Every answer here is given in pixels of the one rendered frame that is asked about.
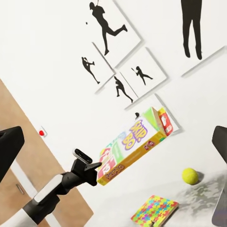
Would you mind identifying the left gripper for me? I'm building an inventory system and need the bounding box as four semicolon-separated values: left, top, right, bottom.
68;158;103;187

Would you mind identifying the board game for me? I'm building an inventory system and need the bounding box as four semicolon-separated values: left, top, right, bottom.
96;106;175;186

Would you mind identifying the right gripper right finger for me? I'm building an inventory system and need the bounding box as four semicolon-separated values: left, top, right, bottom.
212;125;227;164

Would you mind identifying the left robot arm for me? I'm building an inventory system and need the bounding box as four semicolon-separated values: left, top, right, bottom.
0;148;103;227

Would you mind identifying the tennis ball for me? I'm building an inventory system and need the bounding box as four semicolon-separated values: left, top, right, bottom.
182;168;199;185

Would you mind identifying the jigsaw puzzle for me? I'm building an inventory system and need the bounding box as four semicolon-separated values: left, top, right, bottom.
131;195;179;227

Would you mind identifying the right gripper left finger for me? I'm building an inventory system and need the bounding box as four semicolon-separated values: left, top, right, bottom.
0;126;25;182

